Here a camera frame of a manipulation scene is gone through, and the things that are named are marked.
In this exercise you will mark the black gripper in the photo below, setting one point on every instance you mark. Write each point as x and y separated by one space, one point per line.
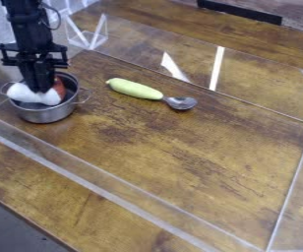
35 41

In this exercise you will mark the red and white plush mushroom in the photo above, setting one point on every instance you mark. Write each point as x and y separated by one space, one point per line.
21 93

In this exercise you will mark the silver metal pot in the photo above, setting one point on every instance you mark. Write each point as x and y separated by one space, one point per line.
40 113

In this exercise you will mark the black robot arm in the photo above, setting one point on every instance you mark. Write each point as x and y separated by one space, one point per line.
29 10

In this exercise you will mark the black bar in background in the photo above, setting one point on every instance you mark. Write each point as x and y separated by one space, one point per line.
241 12

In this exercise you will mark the spoon with green handle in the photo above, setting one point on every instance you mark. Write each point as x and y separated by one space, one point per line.
138 90

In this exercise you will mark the clear acrylic enclosure wall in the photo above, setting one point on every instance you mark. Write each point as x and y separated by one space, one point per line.
132 176

